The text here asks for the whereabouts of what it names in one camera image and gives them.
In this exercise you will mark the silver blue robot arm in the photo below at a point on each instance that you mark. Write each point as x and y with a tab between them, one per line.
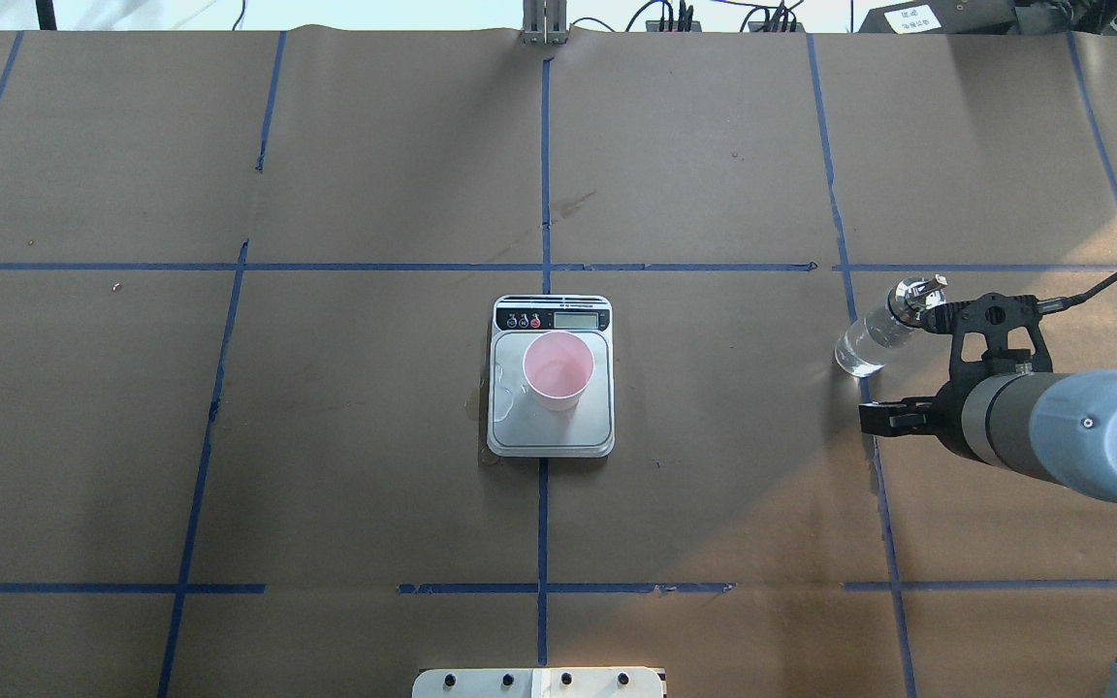
1056	428

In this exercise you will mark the pink paper cup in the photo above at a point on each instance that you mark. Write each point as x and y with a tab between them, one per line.
557	368

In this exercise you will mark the aluminium frame post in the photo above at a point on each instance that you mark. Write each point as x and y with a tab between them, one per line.
545	23

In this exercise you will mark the black device with label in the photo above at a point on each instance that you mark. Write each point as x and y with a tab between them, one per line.
940	17

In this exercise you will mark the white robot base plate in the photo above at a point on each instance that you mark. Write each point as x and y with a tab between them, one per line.
583	681

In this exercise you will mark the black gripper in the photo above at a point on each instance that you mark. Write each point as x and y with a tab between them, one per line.
946	414

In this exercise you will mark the silver digital kitchen scale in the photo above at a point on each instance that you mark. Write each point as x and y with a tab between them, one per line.
517	425

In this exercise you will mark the clear glass sauce bottle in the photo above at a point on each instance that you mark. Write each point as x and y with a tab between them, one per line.
873	341

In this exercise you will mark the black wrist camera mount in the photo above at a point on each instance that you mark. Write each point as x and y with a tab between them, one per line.
989	336

